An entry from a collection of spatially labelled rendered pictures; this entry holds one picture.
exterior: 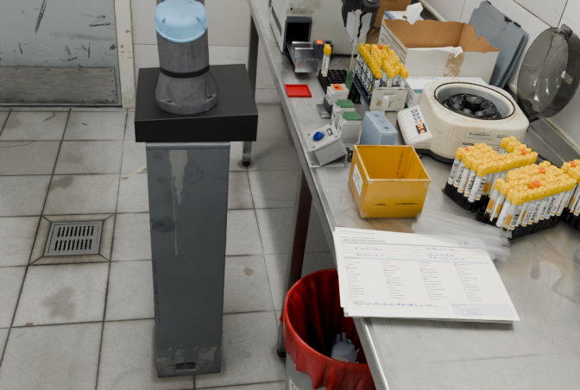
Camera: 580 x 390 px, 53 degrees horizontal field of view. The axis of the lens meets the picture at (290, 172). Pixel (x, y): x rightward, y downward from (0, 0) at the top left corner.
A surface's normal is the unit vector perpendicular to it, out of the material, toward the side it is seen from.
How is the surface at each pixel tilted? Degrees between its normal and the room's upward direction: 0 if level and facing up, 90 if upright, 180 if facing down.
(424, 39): 89
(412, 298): 0
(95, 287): 0
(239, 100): 3
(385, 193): 90
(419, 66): 91
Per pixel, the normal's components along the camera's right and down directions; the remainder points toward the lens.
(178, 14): 0.06, -0.74
